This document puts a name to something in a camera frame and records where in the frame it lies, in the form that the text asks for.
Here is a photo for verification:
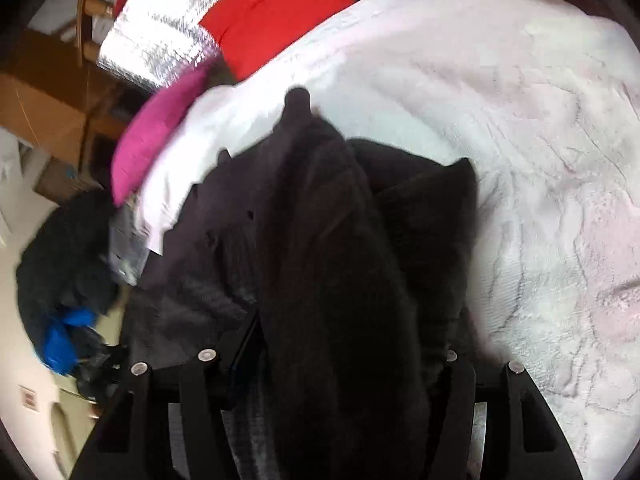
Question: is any black quilted puffer jacket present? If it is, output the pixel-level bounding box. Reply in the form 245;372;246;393
128;88;477;479

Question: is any blue jacket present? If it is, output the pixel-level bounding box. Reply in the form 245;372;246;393
39;308;98;375

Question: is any black coat pile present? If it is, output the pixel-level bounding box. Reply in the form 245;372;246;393
15;188;120;404

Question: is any grey folded garment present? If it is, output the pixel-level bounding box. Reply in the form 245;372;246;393
108;194;150;287

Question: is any magenta pillow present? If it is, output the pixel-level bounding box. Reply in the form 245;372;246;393
111;60;214;207

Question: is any brown wooden column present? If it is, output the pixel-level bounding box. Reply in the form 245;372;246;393
1;29;125;167

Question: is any white pink bed blanket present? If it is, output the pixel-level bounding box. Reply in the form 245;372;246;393
138;0;639;479

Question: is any wooden stair railing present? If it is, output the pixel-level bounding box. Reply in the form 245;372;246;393
75;0;114;67

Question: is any silver foil insulation panel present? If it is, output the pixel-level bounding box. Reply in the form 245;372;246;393
96;0;402;94

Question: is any red square pillow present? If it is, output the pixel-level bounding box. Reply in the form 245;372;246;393
200;0;355;80

